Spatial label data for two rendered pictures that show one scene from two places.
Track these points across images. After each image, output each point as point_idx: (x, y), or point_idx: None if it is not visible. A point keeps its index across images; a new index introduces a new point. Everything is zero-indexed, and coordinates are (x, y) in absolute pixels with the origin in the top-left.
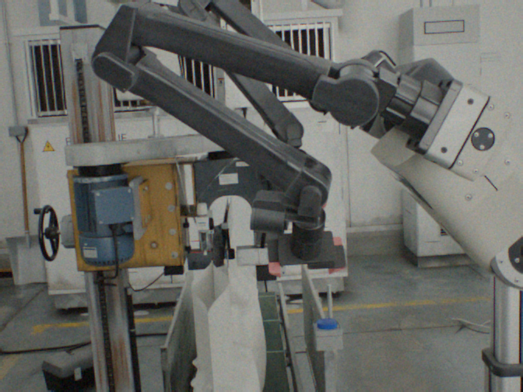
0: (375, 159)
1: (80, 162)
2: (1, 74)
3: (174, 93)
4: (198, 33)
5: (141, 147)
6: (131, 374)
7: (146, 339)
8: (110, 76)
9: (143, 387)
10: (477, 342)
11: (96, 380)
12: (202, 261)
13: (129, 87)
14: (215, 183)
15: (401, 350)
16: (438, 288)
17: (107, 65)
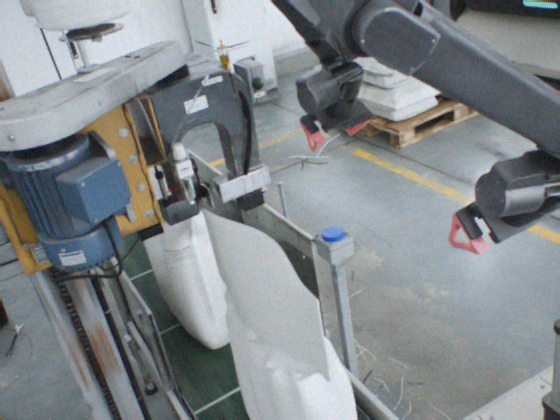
0: (157, 14)
1: (28, 143)
2: None
3: (464, 54)
4: None
5: (101, 95)
6: (119, 358)
7: (1, 271)
8: (392, 49)
9: (38, 328)
10: (324, 174)
11: (79, 382)
12: (185, 210)
13: (422, 63)
14: (182, 114)
15: (267, 201)
16: (258, 130)
17: (394, 28)
